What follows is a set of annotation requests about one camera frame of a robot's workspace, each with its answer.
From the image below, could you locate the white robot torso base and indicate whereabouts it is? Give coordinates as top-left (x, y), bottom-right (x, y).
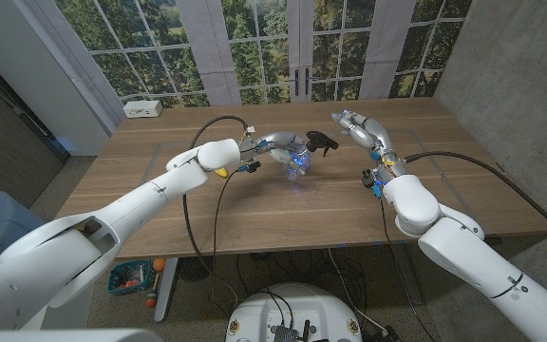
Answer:
top-left (224, 283), bottom-right (363, 342)

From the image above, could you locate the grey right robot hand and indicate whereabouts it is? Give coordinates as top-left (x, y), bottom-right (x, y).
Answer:
top-left (330, 110), bottom-right (410, 180)

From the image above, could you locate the orange toy maraca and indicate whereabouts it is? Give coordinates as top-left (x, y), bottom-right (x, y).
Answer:
top-left (143, 257), bottom-right (166, 309)

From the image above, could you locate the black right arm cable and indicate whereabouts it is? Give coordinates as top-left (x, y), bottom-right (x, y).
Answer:
top-left (404, 150), bottom-right (547, 246)

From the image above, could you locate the teal toy basket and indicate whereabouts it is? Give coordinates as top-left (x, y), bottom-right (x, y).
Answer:
top-left (106, 258), bottom-right (155, 295)

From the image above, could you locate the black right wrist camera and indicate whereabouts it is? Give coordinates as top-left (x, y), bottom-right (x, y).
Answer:
top-left (361, 169), bottom-right (383, 199)

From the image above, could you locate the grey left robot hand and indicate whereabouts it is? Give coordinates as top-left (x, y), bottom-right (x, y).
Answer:
top-left (239, 131), bottom-right (313, 180)

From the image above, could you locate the black spray head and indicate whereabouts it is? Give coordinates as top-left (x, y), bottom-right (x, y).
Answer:
top-left (305, 130), bottom-right (340, 158)

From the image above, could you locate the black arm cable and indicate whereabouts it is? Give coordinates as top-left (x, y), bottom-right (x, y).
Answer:
top-left (404, 150), bottom-right (547, 246)
top-left (181, 115), bottom-right (255, 305)

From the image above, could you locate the black round floor fan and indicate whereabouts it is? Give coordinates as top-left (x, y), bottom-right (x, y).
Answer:
top-left (178, 256), bottom-right (217, 284)

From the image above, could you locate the white floor cable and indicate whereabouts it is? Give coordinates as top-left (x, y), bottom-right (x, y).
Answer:
top-left (326, 249), bottom-right (389, 334)

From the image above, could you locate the printed window backdrop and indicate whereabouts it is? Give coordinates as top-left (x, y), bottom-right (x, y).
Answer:
top-left (53, 0), bottom-right (474, 108)

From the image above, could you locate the white power strip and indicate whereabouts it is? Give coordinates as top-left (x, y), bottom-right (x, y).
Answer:
top-left (123, 99), bottom-right (164, 119)

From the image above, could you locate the white table leg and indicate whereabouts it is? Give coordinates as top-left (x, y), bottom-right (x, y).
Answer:
top-left (153, 257), bottom-right (179, 324)

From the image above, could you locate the grey table leg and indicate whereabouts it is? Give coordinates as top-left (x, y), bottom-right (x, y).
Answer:
top-left (389, 244), bottom-right (426, 306)

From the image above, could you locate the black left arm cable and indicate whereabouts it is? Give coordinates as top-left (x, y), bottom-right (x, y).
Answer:
top-left (181, 115), bottom-right (255, 305)

